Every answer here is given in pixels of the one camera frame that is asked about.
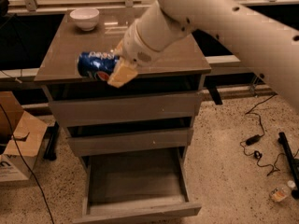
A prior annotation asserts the white ceramic bowl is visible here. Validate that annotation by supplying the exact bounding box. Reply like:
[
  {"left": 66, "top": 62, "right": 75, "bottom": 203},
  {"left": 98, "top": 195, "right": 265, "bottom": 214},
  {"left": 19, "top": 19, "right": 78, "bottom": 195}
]
[{"left": 70, "top": 7, "right": 99, "bottom": 31}]

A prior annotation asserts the grey top drawer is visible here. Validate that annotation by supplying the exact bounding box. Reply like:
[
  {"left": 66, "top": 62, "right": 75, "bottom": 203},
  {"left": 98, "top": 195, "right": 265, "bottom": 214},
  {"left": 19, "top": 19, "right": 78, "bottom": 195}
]
[{"left": 50, "top": 92, "right": 201, "bottom": 127}]

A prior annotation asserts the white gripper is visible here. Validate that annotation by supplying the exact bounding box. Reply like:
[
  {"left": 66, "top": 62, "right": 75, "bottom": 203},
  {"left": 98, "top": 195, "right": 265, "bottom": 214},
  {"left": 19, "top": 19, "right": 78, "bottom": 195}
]
[{"left": 107, "top": 19, "right": 162, "bottom": 88}]

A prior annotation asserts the grey open bottom drawer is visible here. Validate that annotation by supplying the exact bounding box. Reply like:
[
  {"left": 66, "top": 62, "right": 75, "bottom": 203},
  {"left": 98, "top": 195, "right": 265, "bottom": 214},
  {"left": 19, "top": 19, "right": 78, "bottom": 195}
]
[{"left": 73, "top": 147, "right": 201, "bottom": 224}]

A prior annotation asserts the black cable on left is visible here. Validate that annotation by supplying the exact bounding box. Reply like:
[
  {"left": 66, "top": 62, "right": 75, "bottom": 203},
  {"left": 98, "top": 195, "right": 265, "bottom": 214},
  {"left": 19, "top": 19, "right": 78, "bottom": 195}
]
[{"left": 0, "top": 103, "right": 56, "bottom": 224}]

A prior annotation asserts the grey middle drawer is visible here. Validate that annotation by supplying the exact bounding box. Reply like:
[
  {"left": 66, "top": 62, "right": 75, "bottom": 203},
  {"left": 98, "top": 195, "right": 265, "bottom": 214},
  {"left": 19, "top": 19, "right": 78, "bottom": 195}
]
[{"left": 68, "top": 128, "right": 193, "bottom": 157}]

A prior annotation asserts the small bottle on floor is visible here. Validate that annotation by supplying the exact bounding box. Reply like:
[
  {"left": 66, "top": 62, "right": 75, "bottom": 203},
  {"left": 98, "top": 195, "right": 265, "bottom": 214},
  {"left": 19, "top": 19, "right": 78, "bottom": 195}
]
[{"left": 269, "top": 180, "right": 296, "bottom": 203}]

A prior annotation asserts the black power adapter with cable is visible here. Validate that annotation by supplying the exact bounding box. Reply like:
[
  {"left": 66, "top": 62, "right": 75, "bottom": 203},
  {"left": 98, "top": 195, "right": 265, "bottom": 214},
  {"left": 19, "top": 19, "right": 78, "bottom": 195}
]
[{"left": 239, "top": 94, "right": 283, "bottom": 176}]

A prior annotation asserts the black stand foot left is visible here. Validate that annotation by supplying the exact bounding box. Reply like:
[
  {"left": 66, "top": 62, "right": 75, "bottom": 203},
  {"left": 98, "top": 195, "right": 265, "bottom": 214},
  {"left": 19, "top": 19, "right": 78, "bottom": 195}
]
[{"left": 43, "top": 122, "right": 59, "bottom": 161}]

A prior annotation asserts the blue pepsi can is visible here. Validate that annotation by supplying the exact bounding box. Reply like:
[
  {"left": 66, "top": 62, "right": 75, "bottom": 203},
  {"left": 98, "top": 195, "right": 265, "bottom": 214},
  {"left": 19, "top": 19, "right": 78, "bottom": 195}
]
[{"left": 77, "top": 51, "right": 120, "bottom": 81}]

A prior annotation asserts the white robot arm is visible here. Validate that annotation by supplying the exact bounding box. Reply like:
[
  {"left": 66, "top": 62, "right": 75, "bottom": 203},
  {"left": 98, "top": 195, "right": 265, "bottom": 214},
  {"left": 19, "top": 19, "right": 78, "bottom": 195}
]
[{"left": 108, "top": 0, "right": 299, "bottom": 110}]

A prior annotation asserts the black stand leg right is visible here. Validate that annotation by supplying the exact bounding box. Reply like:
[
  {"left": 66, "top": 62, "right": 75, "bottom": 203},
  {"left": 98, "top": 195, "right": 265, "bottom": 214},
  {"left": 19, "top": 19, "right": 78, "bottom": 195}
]
[{"left": 278, "top": 132, "right": 299, "bottom": 200}]

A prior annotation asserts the grey drawer cabinet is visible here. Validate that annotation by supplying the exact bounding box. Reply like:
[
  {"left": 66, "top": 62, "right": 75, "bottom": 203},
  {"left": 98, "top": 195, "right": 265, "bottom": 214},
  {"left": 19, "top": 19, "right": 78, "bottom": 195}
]
[{"left": 36, "top": 8, "right": 210, "bottom": 224}]

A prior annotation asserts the brown cardboard box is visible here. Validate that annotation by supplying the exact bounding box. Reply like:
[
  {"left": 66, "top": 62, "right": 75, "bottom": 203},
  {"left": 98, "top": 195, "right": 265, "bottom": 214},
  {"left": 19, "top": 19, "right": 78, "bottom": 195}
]
[{"left": 0, "top": 91, "right": 48, "bottom": 182}]

